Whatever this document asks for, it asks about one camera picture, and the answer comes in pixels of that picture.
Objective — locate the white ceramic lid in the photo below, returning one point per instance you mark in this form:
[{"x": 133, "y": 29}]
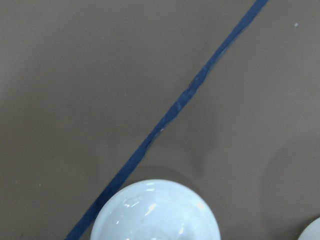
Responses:
[{"x": 155, "y": 209}]

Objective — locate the white enamel mug blue rim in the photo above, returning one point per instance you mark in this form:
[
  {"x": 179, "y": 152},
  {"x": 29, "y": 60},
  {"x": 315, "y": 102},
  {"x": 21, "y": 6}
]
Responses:
[{"x": 312, "y": 231}]

